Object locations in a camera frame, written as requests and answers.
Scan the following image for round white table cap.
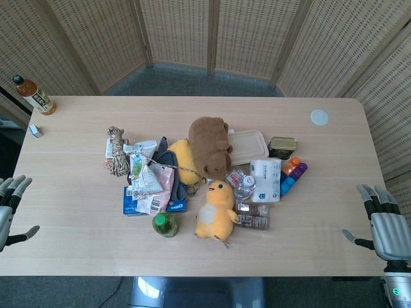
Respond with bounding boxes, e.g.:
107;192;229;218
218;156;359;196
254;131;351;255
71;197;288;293
310;109;330;126

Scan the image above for colourful toy building blocks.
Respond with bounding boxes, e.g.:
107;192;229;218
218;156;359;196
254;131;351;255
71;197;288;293
279;156;308;198

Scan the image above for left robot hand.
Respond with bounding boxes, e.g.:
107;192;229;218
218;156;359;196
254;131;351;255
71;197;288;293
0;175;41;253

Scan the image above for brown plush bear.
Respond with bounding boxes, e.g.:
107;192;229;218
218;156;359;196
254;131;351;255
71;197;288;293
188;117;234;181

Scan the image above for woven folding screen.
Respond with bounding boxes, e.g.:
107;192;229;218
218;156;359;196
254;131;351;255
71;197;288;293
0;0;411;222

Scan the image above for white tissue pack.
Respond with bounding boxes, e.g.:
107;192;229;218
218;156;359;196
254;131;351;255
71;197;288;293
249;157;283;203

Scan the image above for green white snack bag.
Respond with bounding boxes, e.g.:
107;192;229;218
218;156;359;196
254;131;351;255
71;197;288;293
123;139;164;201

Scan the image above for yellow plush toy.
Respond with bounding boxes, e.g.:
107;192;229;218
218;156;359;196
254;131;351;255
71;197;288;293
167;138;206;185

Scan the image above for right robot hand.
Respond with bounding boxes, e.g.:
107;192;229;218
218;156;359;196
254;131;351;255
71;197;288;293
341;184;411;261

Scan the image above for green tea bottle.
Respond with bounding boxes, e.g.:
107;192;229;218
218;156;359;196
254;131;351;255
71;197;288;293
152;211;179;239

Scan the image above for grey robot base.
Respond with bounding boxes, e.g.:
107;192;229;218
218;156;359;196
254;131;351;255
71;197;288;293
127;276;268;308

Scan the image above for grey cloth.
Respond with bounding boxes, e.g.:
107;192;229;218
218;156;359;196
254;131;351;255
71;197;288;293
151;136;188;204

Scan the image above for dark green tin can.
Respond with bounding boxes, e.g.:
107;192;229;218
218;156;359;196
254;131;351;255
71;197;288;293
267;136;299;160

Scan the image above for small grey white block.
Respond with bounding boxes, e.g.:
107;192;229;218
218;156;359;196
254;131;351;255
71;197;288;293
28;123;44;139

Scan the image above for pink white snack bag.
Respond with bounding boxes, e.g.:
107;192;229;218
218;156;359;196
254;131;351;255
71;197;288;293
136;163;176;216

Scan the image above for yellow plush chick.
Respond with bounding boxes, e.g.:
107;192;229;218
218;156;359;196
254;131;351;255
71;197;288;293
194;179;241;250

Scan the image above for blue Oreo box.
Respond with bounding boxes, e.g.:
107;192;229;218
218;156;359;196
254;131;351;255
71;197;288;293
123;185;188;216

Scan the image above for braided camouflage rope bundle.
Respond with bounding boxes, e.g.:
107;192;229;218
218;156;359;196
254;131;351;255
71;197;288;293
105;126;130;177

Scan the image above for crushed clear water bottle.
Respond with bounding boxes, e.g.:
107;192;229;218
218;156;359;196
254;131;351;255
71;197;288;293
224;169;258;202

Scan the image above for brown tea bottle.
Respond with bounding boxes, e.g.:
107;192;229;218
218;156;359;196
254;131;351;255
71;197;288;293
12;74;57;116

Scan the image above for brown snack package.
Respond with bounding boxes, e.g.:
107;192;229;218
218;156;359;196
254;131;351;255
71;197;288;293
235;201;270;231

